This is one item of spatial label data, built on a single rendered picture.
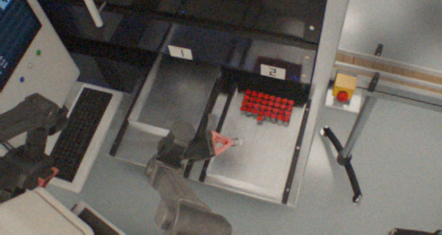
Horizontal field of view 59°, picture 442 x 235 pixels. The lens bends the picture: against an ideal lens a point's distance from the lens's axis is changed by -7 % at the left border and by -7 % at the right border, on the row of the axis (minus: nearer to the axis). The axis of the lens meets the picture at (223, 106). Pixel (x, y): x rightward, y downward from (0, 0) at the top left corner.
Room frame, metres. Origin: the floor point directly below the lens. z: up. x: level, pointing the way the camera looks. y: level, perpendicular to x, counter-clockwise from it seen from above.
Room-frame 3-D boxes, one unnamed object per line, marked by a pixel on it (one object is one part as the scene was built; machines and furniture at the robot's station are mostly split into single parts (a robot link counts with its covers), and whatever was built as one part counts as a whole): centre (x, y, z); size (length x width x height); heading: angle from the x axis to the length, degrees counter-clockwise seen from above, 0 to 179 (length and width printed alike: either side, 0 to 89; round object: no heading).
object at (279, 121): (0.69, -0.14, 0.90); 0.18 x 0.02 x 0.05; 65
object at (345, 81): (0.72, -0.42, 0.99); 0.08 x 0.07 x 0.07; 156
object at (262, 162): (0.61, -0.10, 0.90); 0.34 x 0.26 x 0.04; 155
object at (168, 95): (0.85, 0.16, 0.90); 0.34 x 0.26 x 0.04; 156
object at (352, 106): (0.75, -0.45, 0.87); 0.14 x 0.13 x 0.02; 156
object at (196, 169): (0.72, 0.04, 0.87); 0.70 x 0.48 x 0.02; 66
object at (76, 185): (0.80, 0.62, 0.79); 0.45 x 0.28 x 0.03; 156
